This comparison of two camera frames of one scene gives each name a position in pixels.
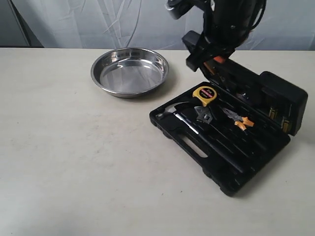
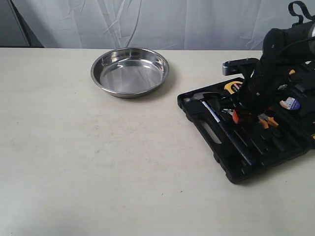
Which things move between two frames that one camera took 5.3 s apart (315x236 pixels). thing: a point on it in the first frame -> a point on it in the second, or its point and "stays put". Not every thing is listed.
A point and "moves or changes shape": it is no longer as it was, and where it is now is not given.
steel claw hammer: [170, 110] -> [209, 99]
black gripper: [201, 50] -> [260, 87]
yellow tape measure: [207, 94] -> [233, 86]
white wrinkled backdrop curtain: [286, 25] stays put
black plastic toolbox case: [234, 123] moves or changes shape
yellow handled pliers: [240, 121] -> [267, 121]
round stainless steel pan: [129, 72] stays put
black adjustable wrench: [204, 113] -> [227, 113]
